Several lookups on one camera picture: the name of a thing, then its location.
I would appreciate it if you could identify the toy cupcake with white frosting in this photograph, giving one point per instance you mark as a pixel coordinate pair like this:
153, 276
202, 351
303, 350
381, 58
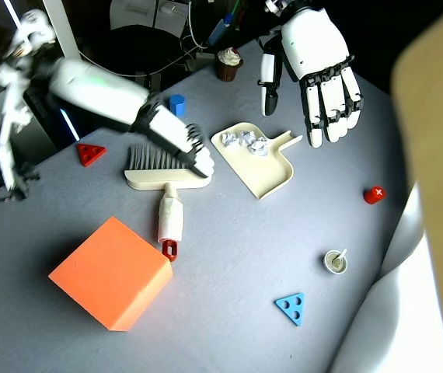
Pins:
228, 64

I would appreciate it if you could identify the tan blurred panel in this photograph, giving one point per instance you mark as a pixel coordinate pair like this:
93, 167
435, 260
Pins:
439, 116

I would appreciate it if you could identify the cream plastic dustpan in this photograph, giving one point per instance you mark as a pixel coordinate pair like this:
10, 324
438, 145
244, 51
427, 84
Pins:
260, 171

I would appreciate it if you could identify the small white spoon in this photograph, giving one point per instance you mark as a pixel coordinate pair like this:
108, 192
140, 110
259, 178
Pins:
341, 256

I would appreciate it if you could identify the white frame post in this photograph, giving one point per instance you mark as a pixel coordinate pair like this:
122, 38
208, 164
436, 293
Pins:
60, 23

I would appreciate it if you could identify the black round seat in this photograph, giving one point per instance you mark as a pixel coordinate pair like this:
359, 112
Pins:
128, 50

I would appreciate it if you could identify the orange cube block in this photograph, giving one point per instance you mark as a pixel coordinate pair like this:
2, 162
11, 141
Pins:
109, 272

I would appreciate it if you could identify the red cylinder block with cross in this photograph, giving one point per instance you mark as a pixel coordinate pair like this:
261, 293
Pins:
373, 195

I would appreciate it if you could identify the small white cup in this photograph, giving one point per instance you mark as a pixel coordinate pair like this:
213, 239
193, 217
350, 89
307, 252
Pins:
332, 268

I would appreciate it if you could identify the grey table cloth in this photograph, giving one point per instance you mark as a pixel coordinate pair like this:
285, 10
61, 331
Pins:
245, 252

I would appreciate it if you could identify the blue triangle block with holes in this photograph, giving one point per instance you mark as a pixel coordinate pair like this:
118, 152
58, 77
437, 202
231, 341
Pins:
292, 307

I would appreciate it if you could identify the red triangle block with holes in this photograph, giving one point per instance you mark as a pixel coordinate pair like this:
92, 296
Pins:
88, 154

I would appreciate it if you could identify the blue hexagonal block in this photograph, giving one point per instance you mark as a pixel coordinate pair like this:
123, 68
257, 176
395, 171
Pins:
177, 105

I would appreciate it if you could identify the white rounded shell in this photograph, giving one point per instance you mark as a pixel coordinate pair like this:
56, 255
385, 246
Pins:
400, 311

